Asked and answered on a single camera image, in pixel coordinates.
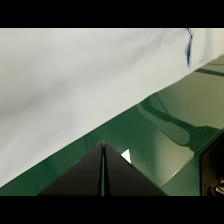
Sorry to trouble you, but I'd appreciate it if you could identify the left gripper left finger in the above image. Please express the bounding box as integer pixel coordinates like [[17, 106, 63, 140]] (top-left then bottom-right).
[[37, 142, 104, 197]]

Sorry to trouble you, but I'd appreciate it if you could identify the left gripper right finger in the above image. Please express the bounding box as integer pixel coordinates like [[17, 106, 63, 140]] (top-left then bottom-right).
[[103, 143, 168, 197]]

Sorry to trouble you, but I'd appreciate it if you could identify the white T-shirt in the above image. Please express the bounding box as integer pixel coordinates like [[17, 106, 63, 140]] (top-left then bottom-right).
[[0, 28, 224, 188]]

